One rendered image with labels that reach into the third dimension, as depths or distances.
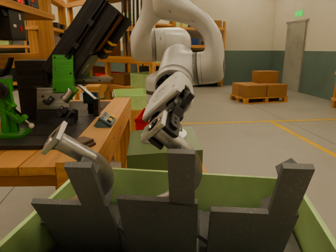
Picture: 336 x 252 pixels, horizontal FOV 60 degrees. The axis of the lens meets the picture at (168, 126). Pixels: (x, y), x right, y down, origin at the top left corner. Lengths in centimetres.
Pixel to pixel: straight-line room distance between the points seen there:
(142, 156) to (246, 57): 1049
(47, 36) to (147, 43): 159
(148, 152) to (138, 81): 345
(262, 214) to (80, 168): 32
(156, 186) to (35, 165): 52
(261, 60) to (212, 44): 1098
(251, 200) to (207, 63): 42
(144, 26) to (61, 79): 82
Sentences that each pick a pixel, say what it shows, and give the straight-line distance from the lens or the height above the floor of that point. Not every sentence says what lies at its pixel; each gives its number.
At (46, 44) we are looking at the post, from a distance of 258.
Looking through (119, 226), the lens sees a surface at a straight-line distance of 66.
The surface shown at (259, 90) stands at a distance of 753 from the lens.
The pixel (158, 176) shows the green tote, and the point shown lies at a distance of 86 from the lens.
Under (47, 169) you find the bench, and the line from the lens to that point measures 118.
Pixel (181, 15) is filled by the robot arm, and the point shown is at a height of 138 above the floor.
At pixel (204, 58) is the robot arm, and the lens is 67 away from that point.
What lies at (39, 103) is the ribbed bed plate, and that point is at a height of 101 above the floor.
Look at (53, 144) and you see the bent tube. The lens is 50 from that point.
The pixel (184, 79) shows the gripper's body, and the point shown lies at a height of 125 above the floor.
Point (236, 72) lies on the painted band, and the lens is 1132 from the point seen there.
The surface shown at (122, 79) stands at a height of 83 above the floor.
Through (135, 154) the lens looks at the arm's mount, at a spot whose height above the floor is 94.
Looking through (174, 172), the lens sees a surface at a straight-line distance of 49.
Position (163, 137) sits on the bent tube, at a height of 116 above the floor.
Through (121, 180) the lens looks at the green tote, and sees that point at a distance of 89.
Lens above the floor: 130
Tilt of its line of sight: 15 degrees down
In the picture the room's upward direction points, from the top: straight up
